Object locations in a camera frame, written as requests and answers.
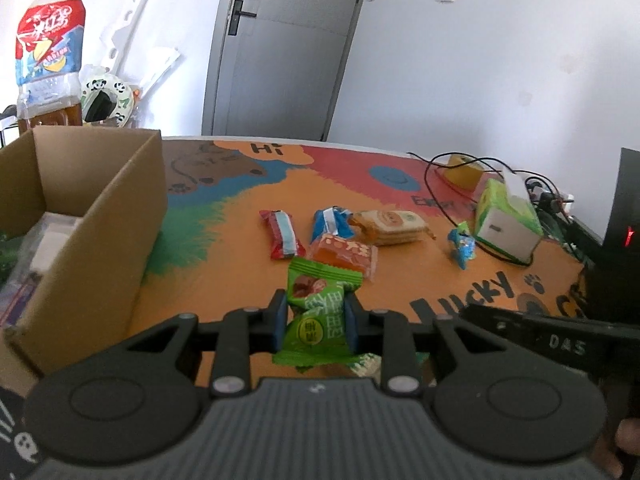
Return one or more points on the colourful printed table mat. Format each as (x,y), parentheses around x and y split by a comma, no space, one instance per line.
(240,200)

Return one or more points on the red snack packet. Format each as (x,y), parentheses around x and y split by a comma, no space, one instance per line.
(282,232)

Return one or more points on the panda print bag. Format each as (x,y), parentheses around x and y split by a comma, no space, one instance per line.
(107,95)

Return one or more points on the yellow box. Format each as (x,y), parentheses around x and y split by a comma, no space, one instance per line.
(462,172)

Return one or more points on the orange snack packet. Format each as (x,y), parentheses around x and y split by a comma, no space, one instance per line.
(345,255)

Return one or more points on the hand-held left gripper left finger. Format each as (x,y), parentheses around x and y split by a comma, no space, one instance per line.
(279,320)

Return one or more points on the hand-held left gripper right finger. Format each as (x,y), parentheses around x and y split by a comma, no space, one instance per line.
(353,325)

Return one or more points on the white snack packet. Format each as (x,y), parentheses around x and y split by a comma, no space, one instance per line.
(52,240)

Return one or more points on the grey door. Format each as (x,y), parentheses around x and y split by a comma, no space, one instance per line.
(285,50)

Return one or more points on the blue snack packet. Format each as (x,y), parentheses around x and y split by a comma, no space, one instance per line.
(330,225)

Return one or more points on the brown cardboard box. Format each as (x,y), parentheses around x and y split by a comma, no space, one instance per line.
(115,220)

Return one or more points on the white foam packing piece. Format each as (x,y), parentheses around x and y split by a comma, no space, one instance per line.
(130,40)

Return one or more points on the large iced tea bottle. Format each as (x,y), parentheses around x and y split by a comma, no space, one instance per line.
(47,50)

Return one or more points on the small blue candy packet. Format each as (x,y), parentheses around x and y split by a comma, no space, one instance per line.
(462,247)

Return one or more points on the beige biscuit packet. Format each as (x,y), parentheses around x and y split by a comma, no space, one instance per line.
(390,227)

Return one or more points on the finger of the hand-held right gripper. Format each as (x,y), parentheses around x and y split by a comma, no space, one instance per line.
(500,322)

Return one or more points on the black laptop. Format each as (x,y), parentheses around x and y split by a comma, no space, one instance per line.
(622,200)

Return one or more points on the lime green snack packet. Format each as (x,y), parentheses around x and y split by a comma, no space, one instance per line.
(315,330)

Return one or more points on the power strip with plugs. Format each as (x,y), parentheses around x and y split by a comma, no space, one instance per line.
(550,195)

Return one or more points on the person's right hand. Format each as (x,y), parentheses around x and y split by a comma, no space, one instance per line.
(627,437)

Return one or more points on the green and white tissue box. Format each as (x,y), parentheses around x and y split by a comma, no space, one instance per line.
(505,220)

